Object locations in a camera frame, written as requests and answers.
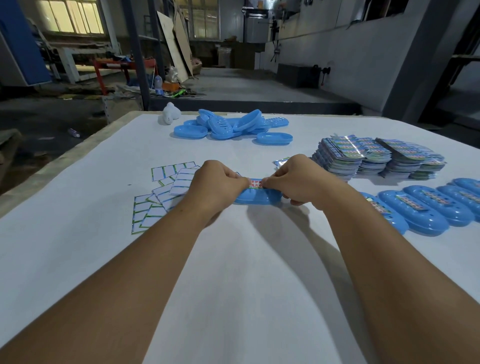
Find person's right hand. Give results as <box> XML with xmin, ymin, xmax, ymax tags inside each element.
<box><xmin>260</xmin><ymin>154</ymin><xmax>357</xmax><ymax>211</ymax></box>

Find person's left hand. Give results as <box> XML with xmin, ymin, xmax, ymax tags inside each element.
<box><xmin>185</xmin><ymin>160</ymin><xmax>251</xmax><ymax>228</ymax></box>

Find stacks of colourful sticker sheets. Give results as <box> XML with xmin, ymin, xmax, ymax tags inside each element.
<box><xmin>311</xmin><ymin>134</ymin><xmax>447</xmax><ymax>183</ymax></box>

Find fanned backing sheets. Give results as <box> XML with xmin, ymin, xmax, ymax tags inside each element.
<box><xmin>151</xmin><ymin>176</ymin><xmax>185</xmax><ymax>212</ymax></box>

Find pile of blue soap dishes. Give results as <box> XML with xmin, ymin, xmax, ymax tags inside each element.
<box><xmin>173</xmin><ymin>108</ymin><xmax>294</xmax><ymax>146</ymax></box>

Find person's left forearm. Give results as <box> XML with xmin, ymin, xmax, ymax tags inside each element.
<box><xmin>0</xmin><ymin>202</ymin><xmax>222</xmax><ymax>364</ymax></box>

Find person's right forearm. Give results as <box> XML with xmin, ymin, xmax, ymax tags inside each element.
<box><xmin>322</xmin><ymin>183</ymin><xmax>480</xmax><ymax>364</ymax></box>

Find black box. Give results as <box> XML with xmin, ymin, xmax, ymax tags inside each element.
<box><xmin>276</xmin><ymin>63</ymin><xmax>322</xmax><ymax>89</ymax></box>

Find small white plastic figure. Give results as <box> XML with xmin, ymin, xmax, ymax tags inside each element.
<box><xmin>161</xmin><ymin>101</ymin><xmax>182</xmax><ymax>125</ymax></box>

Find pale wooden crate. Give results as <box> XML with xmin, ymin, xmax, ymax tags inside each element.
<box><xmin>101</xmin><ymin>95</ymin><xmax>143</xmax><ymax>124</ymax></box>

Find pale leaning plywood board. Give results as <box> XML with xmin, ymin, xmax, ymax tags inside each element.
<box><xmin>156</xmin><ymin>10</ymin><xmax>190</xmax><ymax>84</ymax></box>

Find brown leaning board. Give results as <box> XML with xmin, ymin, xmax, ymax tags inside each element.
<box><xmin>173</xmin><ymin>9</ymin><xmax>194</xmax><ymax>77</ymax></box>

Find grey slanted pillar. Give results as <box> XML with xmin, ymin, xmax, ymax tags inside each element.
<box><xmin>382</xmin><ymin>0</ymin><xmax>470</xmax><ymax>123</ymax></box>

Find silver machine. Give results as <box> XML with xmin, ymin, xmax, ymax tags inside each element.
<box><xmin>243</xmin><ymin>0</ymin><xmax>278</xmax><ymax>44</ymax></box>

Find red metal table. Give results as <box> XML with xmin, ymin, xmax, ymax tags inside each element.
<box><xmin>91</xmin><ymin>58</ymin><xmax>157</xmax><ymax>96</ymax></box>

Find wide window with grid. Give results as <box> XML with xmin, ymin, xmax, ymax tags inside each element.
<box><xmin>179</xmin><ymin>0</ymin><xmax>221</xmax><ymax>40</ymax></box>

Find wooden pallet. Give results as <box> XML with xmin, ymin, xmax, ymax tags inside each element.
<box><xmin>0</xmin><ymin>128</ymin><xmax>22</xmax><ymax>166</ymax></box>

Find large bright window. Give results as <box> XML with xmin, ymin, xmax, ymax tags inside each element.
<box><xmin>37</xmin><ymin>0</ymin><xmax>106</xmax><ymax>35</ymax></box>

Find blue and white machine cabinet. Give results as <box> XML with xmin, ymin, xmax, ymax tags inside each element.
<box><xmin>0</xmin><ymin>0</ymin><xmax>52</xmax><ymax>87</ymax></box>

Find thick dark steel post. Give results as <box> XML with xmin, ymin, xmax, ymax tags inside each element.
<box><xmin>120</xmin><ymin>0</ymin><xmax>152</xmax><ymax>112</ymax></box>

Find thin dark steel post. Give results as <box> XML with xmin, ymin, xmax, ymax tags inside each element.
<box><xmin>147</xmin><ymin>0</ymin><xmax>166</xmax><ymax>80</ymax></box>

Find white metal workbench frame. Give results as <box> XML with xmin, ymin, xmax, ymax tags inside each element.
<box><xmin>46</xmin><ymin>40</ymin><xmax>121</xmax><ymax>84</ymax></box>

